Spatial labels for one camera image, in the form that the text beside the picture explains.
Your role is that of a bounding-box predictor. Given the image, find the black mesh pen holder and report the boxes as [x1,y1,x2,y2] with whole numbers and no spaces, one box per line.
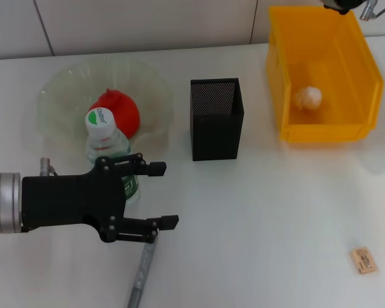
[189,77,246,162]

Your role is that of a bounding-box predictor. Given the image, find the beige eraser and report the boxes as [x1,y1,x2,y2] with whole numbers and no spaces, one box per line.
[349,247,379,275]

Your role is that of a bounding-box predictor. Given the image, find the clear water bottle green label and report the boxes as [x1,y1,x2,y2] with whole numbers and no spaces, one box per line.
[85,108,142,206]

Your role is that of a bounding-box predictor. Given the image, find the yellow plastic bin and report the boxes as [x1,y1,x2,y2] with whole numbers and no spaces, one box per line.
[264,4,385,144]

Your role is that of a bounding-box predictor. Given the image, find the red-orange toy orange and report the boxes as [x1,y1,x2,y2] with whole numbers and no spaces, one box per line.
[89,89,141,139]

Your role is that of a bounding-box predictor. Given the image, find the clear green glass fruit plate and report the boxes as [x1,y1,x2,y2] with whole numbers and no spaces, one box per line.
[35,56,176,151]

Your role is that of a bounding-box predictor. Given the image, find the grey marker pen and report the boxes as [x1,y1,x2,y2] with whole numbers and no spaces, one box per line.
[125,239,158,308]

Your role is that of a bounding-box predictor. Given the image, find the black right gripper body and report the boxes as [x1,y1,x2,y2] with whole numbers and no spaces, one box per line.
[322,0,363,15]

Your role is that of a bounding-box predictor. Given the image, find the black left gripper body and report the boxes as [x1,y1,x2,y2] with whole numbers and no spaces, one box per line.
[21,156,126,244]

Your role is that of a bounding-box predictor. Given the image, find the white paper ball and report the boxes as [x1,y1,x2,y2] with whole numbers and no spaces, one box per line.
[295,85,323,111]

